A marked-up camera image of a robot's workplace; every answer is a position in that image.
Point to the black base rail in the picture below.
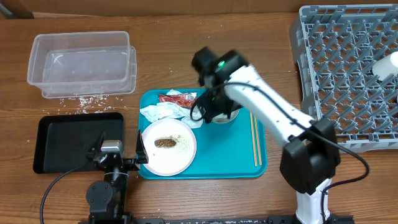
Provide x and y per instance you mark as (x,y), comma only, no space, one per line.
(285,219)

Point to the crumpled white tissue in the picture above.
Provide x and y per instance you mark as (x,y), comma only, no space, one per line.
(162,110)

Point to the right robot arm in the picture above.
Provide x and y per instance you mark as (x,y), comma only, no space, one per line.
(309,152)

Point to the wooden chopstick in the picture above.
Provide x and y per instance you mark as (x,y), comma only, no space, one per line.
(257,141)
(253,139)

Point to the clear plastic bin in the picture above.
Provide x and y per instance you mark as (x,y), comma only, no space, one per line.
(66,65)

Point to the white cup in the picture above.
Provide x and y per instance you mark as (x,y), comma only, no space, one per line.
(386,67)

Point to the red snack wrapper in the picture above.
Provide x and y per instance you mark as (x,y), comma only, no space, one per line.
(184,100)

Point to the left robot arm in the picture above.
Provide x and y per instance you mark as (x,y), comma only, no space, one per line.
(107,197)

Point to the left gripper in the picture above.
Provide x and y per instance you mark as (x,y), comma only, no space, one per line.
(142,154)

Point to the black plastic tray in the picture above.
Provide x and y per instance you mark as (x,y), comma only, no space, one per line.
(63,141)

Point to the grey shallow bowl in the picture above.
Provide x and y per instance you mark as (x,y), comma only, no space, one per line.
(223,118)

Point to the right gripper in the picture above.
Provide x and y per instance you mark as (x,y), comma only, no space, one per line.
(211,110)

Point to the large white plate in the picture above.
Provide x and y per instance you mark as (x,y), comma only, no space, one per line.
(169,161)

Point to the teal serving tray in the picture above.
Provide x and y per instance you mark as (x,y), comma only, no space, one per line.
(224,151)

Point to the brown food scrap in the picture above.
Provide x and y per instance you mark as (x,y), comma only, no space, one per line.
(166,142)

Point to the grey dishwasher rack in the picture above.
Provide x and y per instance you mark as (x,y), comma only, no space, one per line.
(335,48)

